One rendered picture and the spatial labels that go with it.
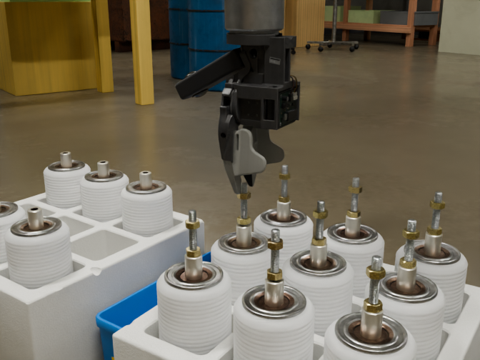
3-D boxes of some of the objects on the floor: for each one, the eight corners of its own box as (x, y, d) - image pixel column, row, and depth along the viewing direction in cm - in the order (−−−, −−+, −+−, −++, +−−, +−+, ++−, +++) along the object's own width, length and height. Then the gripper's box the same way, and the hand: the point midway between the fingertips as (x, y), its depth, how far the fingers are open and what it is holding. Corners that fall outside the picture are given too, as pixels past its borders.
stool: (321, 46, 712) (323, -11, 691) (368, 49, 675) (372, -11, 654) (295, 50, 665) (296, -12, 644) (344, 53, 628) (348, -12, 607)
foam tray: (82, 252, 136) (76, 182, 131) (206, 301, 114) (204, 219, 109) (-84, 323, 107) (-101, 236, 101) (41, 408, 85) (27, 303, 79)
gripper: (271, 36, 64) (268, 210, 71) (308, 31, 74) (302, 186, 80) (207, 34, 68) (210, 198, 75) (250, 30, 78) (249, 177, 84)
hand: (240, 180), depth 78 cm, fingers open, 3 cm apart
